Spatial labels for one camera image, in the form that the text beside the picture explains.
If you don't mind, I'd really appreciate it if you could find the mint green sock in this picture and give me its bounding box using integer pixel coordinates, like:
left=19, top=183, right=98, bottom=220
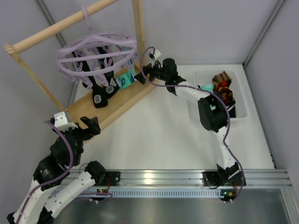
left=117, top=58, right=136, bottom=90
left=200, top=84, right=214, bottom=92

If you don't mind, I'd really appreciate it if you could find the black sport sock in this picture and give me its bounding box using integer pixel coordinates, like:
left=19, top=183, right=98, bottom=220
left=80, top=50, right=109, bottom=108
left=97, top=47, right=120, bottom=99

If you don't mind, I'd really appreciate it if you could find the purple round clip hanger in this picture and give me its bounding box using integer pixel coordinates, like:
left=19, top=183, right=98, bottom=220
left=57, top=7, right=138, bottom=88

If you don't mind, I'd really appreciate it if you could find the brown striped sock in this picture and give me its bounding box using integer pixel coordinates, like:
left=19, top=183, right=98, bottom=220
left=212, top=71, right=232, bottom=85

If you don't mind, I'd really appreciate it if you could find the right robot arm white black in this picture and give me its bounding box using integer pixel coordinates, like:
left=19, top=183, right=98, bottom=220
left=135, top=58, right=245, bottom=187

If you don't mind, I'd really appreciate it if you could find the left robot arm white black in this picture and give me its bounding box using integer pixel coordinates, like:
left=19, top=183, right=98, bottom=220
left=7, top=112, right=107, bottom=224

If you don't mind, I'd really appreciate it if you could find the wooden hanging rack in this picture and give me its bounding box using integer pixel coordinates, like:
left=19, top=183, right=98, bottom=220
left=4, top=0, right=155, bottom=130

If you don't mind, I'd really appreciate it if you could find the white plastic basket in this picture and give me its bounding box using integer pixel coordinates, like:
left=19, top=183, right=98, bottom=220
left=189, top=70, right=248, bottom=121

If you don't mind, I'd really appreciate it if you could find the mint green sock in basket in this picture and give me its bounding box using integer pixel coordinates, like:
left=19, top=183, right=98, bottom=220
left=200, top=84, right=214, bottom=92

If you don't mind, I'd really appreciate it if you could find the black white striped sock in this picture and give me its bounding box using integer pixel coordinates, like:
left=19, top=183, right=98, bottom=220
left=227, top=105, right=237, bottom=118

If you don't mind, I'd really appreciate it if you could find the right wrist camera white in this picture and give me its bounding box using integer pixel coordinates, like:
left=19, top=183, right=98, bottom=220
left=149, top=50, right=162, bottom=63

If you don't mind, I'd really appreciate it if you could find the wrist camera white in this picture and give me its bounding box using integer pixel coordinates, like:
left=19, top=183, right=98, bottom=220
left=54, top=112, right=78, bottom=132
left=149, top=50, right=162, bottom=63

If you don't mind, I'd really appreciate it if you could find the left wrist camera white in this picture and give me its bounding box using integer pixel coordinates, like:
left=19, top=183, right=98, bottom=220
left=54, top=112, right=78, bottom=132

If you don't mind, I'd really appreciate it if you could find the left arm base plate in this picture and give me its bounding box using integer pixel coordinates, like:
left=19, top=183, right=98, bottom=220
left=101, top=171, right=121, bottom=187

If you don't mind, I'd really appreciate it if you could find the white slotted cable duct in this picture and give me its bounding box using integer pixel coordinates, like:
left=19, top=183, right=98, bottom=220
left=79, top=188, right=236, bottom=199

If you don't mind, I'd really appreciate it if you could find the aluminium mounting rail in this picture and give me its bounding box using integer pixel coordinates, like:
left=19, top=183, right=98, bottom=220
left=110, top=169, right=292, bottom=188

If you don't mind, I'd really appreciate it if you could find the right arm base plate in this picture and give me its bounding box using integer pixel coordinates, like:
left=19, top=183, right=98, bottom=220
left=203, top=171, right=247, bottom=188

